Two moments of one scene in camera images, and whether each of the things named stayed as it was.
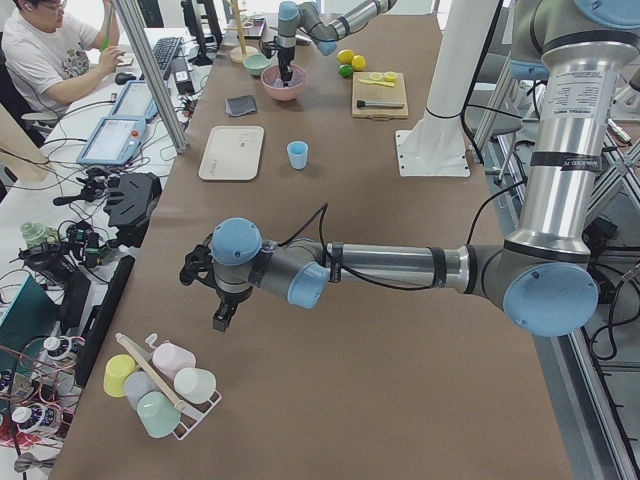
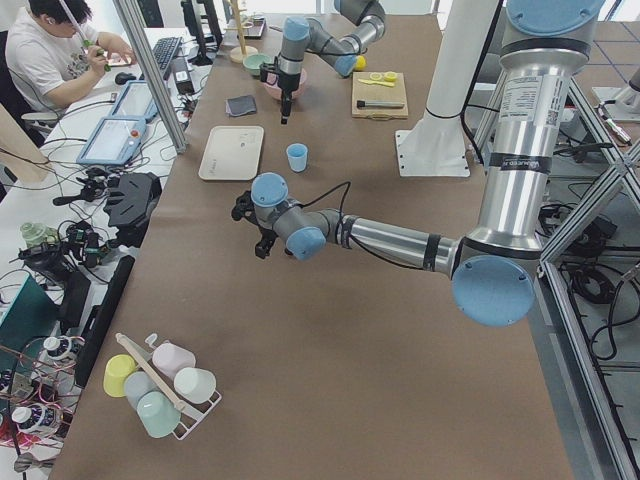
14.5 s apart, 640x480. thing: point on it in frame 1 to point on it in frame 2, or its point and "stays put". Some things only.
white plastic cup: x=195 y=385 stays put
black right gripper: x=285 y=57 to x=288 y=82
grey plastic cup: x=137 y=384 stays put
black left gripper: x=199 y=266 to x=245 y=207
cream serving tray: x=232 y=152 stays put
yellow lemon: x=358 y=62 stays put
